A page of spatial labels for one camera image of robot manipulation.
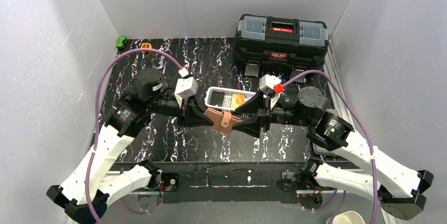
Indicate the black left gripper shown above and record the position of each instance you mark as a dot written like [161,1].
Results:
[186,113]

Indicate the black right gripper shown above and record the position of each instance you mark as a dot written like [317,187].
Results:
[263,114]

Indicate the orange credit card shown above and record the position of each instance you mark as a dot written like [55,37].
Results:
[237,100]

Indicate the brown leather card holder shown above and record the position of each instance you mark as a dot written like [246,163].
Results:
[223,121]

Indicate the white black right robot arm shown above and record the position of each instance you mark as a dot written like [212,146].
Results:
[397,189]

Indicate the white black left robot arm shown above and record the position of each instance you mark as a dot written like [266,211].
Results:
[85,195]

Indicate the black credit card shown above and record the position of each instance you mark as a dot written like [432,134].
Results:
[217,98]

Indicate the white plastic basket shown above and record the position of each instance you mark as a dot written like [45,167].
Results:
[228,93]

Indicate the black red toolbox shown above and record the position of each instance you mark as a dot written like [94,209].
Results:
[279,45]

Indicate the yellow tape measure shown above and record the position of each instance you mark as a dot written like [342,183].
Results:
[145,45]

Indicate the green small device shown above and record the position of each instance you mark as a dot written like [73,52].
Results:
[120,44]

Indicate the white plastic cup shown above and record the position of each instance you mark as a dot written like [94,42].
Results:
[349,217]

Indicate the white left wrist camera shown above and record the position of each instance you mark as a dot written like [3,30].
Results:
[186,87]

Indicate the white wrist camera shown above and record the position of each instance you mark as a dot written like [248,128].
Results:
[267,83]
[186,87]

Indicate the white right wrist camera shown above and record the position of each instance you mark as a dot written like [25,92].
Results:
[267,83]

